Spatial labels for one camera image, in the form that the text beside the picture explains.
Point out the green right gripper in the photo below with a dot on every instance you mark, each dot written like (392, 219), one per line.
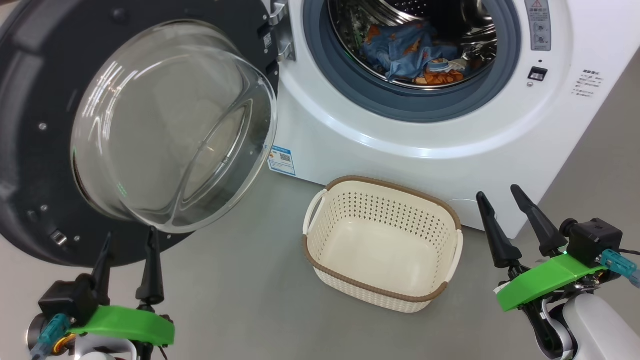
(545, 282)

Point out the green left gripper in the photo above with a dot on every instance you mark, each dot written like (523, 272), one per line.
(130, 325)

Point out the black-rimmed glass washer door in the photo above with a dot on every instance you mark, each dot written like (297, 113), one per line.
(165, 125)

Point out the blue bear-print garment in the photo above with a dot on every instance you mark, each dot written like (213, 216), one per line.
(395, 47)
(442, 75)

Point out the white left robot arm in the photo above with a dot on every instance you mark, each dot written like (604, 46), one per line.
(100, 352)

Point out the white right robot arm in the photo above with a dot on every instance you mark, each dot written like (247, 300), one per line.
(595, 330)

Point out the white front-load washing machine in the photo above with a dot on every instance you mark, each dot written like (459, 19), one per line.
(425, 140)

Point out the black door latch socket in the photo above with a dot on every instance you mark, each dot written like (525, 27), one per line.
(538, 74)

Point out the chrome door hinge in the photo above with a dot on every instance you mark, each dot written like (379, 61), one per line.
(282, 30)

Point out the round filter cover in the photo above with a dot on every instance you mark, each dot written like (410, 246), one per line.
(465, 207)

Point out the printed text label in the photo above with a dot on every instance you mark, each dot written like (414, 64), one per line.
(586, 82)

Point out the blue energy label sticker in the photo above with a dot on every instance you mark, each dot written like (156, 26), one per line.
(281, 160)

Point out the cream perforated laundry basket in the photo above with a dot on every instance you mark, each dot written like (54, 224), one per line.
(320, 240)

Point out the perforated steel drum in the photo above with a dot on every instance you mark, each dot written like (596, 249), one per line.
(475, 40)

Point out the grey warning sticker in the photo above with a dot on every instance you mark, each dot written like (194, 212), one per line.
(538, 25)

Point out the small QR code sticker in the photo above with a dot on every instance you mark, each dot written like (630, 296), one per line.
(268, 40)

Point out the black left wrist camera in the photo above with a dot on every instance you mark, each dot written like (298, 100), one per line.
(65, 300)

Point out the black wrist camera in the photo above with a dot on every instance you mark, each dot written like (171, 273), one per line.
(65, 300)
(595, 240)

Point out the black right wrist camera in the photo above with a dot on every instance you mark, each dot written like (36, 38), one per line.
(595, 240)

